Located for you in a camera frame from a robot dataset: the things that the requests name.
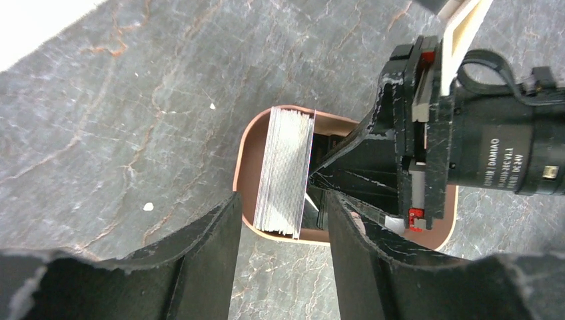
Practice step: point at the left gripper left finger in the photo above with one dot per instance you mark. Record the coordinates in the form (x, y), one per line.
(185, 275)

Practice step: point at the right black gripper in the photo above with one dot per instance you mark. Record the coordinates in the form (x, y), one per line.
(490, 131)

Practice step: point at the stack of upright cards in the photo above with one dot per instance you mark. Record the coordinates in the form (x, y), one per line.
(284, 173)

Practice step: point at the pink oval card tray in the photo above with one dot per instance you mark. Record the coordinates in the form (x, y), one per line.
(248, 173)

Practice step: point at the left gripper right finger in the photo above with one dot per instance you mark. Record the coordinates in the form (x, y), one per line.
(381, 275)

